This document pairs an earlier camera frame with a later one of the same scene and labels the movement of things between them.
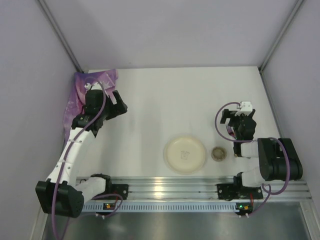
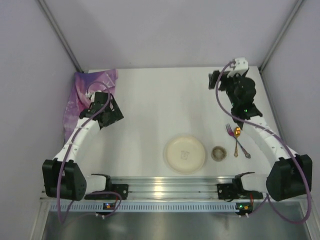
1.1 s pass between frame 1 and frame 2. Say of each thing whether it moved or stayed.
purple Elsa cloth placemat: stayed
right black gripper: moved
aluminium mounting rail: stayed
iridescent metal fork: stayed
